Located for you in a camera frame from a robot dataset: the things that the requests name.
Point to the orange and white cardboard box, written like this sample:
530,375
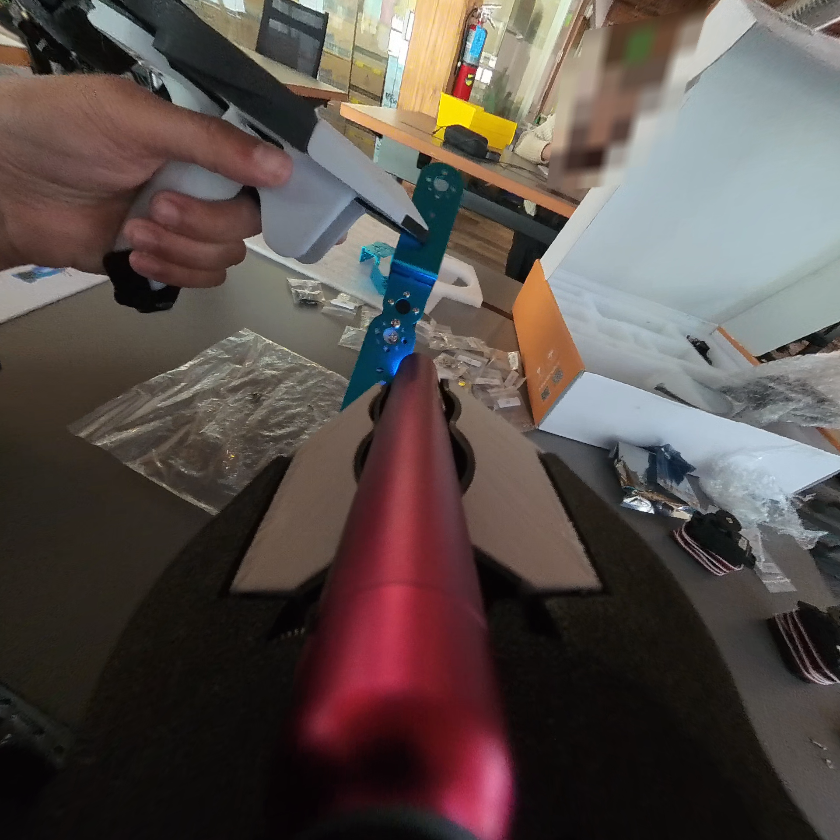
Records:
656,420

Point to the small black component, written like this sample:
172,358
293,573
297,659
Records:
700,351

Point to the blue metal bracket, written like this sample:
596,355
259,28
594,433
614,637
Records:
377,253

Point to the black office chair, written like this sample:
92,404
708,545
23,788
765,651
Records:
292,39

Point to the desk with orange edge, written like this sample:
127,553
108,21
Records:
295,79
407,121

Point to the red electric screwdriver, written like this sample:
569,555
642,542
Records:
400,623

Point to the grey work desk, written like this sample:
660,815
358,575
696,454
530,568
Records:
98,525

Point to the white ribbed foam sheet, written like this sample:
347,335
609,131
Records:
315,275

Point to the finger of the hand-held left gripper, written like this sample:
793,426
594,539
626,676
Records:
367,180

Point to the person's left hand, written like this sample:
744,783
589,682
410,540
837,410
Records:
65,170

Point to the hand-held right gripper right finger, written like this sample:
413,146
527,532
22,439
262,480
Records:
518,518

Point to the silver foil bags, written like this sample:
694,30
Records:
656,472

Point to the printed instruction sheet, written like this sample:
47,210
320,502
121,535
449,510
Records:
39,295

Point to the yellow box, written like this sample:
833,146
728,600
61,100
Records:
472,118

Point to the white foam frame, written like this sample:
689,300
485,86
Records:
459,289

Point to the clear plastic bag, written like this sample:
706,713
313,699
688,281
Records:
197,407

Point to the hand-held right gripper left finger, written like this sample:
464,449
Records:
295,525

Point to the red fire extinguisher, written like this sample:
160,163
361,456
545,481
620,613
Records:
467,75

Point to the blue toy robot arm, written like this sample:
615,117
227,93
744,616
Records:
417,275

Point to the black pouch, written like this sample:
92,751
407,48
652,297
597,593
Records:
466,138

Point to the pile of small screw bags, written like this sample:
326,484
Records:
459,361

